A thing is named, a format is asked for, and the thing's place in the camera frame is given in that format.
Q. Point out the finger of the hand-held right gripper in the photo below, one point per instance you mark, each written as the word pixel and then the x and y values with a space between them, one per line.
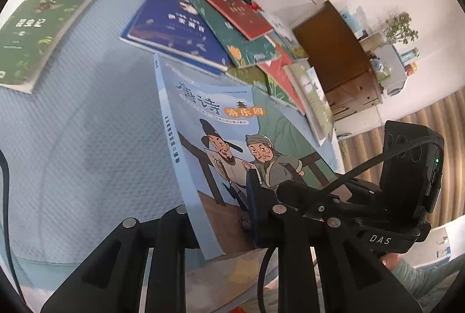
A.
pixel 308 195

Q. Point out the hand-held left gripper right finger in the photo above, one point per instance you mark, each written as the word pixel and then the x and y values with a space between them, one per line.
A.
pixel 254 211

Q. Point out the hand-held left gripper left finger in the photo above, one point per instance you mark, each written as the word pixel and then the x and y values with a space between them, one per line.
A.
pixel 170 226

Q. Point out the white book olive back cover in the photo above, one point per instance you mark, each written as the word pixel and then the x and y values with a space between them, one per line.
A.
pixel 305 95

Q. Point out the light blue cartoon book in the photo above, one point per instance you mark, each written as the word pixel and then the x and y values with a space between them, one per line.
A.
pixel 218 117

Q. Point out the person's right forearm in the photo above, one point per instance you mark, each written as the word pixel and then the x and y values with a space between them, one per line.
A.
pixel 421 280

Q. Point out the white box blue print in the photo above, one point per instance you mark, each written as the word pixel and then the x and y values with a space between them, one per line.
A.
pixel 439 244

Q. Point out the light blue textured mat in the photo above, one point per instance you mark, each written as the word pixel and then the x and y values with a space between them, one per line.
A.
pixel 90 153

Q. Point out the red book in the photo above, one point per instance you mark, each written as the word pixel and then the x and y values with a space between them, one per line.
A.
pixel 232 8
pixel 283 75

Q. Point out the orange red container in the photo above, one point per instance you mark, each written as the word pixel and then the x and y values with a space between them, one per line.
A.
pixel 410 69

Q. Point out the white side table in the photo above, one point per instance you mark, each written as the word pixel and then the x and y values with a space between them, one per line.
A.
pixel 394 62

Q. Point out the teal box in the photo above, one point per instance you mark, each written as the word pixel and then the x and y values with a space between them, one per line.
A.
pixel 408 53

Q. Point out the brown wooden cabinet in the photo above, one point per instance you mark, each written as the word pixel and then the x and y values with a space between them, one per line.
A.
pixel 334 44

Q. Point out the green potted plant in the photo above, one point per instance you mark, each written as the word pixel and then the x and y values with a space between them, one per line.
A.
pixel 399 26

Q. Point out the dark green flower book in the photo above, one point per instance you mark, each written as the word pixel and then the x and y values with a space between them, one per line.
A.
pixel 225 37

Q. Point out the red tassel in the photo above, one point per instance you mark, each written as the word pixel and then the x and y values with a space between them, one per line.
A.
pixel 257 7

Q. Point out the dark blue book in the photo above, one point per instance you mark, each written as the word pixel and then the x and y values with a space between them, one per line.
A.
pixel 167 26

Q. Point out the dark green leafy book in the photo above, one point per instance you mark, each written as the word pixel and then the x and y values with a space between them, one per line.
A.
pixel 40 30

